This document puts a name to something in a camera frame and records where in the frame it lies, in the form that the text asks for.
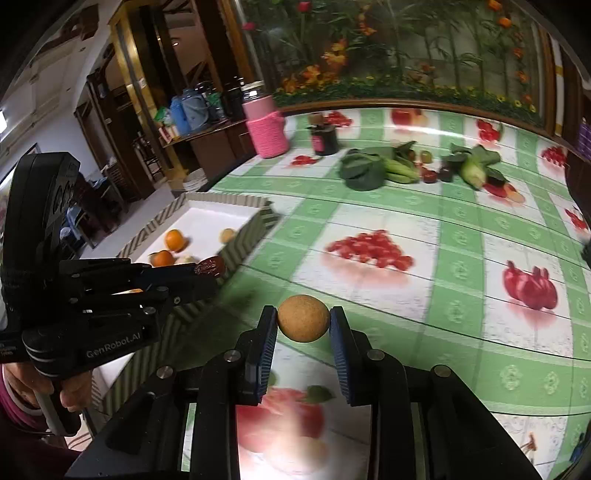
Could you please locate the rough-skinned orange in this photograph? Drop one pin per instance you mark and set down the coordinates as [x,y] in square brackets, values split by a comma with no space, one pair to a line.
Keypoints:
[162,258]

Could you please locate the wrinkled red date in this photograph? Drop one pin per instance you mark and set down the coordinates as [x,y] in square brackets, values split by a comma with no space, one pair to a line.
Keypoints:
[210,266]

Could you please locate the small dark fruit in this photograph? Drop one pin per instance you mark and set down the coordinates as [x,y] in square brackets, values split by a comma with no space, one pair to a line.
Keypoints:
[446,173]

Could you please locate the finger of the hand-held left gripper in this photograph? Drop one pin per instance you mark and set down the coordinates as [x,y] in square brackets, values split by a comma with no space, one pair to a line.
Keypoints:
[184,293]
[171,274]

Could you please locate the dark jar with pink label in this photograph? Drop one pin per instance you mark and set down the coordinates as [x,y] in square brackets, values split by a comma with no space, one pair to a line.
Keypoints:
[324,138]

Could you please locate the person's left hand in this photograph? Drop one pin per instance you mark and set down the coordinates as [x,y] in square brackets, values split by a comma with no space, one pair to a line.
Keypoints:
[74,392]

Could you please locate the person's left forearm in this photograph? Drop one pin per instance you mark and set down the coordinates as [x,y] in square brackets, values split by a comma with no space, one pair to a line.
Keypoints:
[27,447]

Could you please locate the white box with striped rim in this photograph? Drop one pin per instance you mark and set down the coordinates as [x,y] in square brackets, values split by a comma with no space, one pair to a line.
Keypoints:
[203,221]

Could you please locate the smooth orange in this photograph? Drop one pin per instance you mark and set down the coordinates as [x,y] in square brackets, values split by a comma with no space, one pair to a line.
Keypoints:
[174,240]

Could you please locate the small red-green fruit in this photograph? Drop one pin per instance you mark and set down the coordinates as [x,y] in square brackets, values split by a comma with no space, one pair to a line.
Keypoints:
[425,157]

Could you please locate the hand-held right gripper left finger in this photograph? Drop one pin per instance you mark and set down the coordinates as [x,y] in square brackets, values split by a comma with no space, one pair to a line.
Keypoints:
[263,360]

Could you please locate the wooden counter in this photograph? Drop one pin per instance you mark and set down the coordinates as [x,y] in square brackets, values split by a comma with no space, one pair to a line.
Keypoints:
[207,145]

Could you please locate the pale-stalk bok choy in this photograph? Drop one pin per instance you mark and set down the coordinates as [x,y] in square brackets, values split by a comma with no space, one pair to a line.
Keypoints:
[473,167]

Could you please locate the green fruit-print tablecloth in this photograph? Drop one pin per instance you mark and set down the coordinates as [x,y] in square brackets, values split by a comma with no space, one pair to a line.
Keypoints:
[415,300]

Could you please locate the dark-leaf bok choy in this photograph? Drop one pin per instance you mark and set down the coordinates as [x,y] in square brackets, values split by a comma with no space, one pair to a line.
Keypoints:
[364,170]

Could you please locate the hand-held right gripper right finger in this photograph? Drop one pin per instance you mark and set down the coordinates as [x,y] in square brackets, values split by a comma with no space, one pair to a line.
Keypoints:
[344,362]

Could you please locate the floral wall mural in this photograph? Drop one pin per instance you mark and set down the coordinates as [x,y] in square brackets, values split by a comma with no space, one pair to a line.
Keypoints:
[406,50]

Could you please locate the grey-blue thermos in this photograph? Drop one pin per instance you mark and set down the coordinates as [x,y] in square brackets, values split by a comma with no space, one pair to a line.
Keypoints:
[196,110]

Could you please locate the black kettle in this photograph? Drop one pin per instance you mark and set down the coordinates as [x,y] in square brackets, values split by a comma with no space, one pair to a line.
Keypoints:
[232,100]

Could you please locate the wooden chair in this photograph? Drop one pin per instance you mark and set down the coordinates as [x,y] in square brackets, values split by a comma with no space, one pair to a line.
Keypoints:
[147,157]

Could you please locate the blue thermos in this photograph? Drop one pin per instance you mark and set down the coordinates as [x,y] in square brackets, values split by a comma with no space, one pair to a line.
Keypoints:
[178,116]

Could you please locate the small red fruit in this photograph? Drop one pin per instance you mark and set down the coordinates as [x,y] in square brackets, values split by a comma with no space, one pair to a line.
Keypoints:
[429,176]

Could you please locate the round tan longan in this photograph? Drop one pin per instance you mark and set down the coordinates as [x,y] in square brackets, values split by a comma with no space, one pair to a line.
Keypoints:
[303,324]

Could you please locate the glass jar with green bag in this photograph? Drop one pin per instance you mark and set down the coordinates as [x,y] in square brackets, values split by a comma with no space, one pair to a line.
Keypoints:
[215,105]

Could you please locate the pink knitted-sleeve bottle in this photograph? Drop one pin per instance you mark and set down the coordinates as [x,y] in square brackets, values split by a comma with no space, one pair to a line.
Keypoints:
[265,127]

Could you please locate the white plastic bucket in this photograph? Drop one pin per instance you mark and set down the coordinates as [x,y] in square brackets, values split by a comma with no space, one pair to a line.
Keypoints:
[194,180]

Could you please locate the green snack bag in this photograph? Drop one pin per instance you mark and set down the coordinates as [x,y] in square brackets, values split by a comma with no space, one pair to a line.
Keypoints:
[161,116]

